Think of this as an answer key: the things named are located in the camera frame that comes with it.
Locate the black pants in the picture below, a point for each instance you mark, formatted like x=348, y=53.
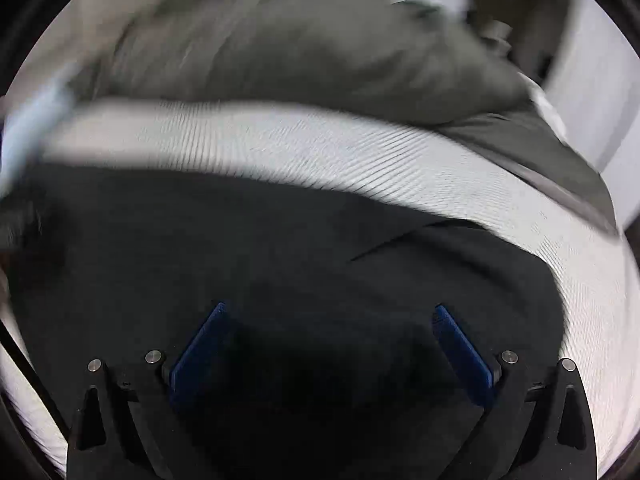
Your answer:
x=225, y=240

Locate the white honeycomb mattress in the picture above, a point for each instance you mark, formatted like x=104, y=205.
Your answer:
x=350, y=150

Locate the dark bedside furniture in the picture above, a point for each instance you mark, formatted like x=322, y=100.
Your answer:
x=520, y=5

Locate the white pillow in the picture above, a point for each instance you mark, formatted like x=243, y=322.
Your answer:
x=547, y=105

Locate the grey duvet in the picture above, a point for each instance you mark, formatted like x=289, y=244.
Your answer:
x=310, y=45

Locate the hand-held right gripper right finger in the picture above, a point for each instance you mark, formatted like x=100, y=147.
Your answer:
x=462, y=355

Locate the light blue bolster pillow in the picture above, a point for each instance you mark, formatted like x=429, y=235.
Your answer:
x=30, y=120

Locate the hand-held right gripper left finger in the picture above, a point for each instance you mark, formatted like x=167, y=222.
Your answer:
x=200, y=350

